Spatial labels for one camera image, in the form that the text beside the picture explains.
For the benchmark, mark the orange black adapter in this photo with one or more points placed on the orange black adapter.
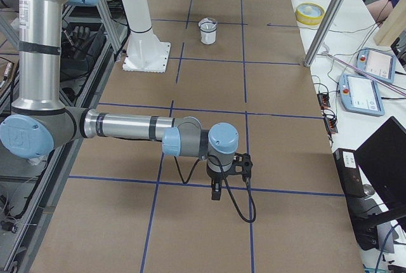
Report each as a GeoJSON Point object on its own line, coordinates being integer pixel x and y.
{"type": "Point", "coordinates": [330, 124]}
{"type": "Point", "coordinates": [323, 99]}

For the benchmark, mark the near teach pendant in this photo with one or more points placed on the near teach pendant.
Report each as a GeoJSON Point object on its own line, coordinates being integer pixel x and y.
{"type": "Point", "coordinates": [360, 95]}

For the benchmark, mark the wooden beam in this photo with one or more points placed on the wooden beam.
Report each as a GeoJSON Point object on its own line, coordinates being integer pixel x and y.
{"type": "Point", "coordinates": [392, 27]}

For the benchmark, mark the white blue-rimmed enamel cup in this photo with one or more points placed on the white blue-rimmed enamel cup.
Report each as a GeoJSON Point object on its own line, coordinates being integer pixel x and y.
{"type": "Point", "coordinates": [208, 37]}

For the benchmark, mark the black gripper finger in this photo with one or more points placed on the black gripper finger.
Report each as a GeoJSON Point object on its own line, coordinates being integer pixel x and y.
{"type": "Point", "coordinates": [217, 191]}
{"type": "Point", "coordinates": [213, 191]}

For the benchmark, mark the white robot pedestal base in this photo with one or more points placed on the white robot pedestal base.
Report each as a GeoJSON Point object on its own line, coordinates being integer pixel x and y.
{"type": "Point", "coordinates": [145, 52]}

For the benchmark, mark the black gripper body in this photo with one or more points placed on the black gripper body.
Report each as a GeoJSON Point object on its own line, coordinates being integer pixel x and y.
{"type": "Point", "coordinates": [216, 178]}

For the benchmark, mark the black computer box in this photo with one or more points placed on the black computer box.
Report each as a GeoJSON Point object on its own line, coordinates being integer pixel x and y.
{"type": "Point", "coordinates": [370, 224]}

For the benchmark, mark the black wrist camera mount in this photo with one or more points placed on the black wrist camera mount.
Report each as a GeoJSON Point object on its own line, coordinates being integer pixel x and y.
{"type": "Point", "coordinates": [242, 165]}

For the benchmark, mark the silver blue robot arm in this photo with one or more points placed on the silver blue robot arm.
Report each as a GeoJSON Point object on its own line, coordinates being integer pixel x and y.
{"type": "Point", "coordinates": [40, 122]}

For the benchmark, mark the far teach pendant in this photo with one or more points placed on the far teach pendant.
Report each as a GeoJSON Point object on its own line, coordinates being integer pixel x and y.
{"type": "Point", "coordinates": [378, 63]}

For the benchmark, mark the orange black adapter far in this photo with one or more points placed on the orange black adapter far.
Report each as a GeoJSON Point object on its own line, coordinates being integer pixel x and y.
{"type": "Point", "coordinates": [323, 99]}

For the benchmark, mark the pink grabber stick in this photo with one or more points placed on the pink grabber stick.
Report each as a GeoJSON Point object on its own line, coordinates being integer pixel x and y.
{"type": "Point", "coordinates": [364, 73]}

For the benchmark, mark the orange black adapter near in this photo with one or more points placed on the orange black adapter near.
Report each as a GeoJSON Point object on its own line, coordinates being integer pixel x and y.
{"type": "Point", "coordinates": [330, 124]}

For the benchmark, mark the teach pendant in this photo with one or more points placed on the teach pendant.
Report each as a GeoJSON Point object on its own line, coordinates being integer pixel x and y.
{"type": "Point", "coordinates": [360, 95]}
{"type": "Point", "coordinates": [378, 63]}

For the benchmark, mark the black monitor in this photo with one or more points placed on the black monitor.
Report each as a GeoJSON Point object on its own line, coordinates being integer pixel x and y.
{"type": "Point", "coordinates": [382, 159]}

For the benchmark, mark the seated person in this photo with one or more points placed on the seated person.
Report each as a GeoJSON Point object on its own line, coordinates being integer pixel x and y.
{"type": "Point", "coordinates": [381, 9]}

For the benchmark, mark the yellow tape roll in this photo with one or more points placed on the yellow tape roll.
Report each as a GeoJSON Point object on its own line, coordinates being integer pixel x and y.
{"type": "Point", "coordinates": [304, 21]}

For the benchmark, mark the aluminium frame post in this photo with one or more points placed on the aluminium frame post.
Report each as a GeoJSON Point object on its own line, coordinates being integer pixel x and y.
{"type": "Point", "coordinates": [322, 31]}

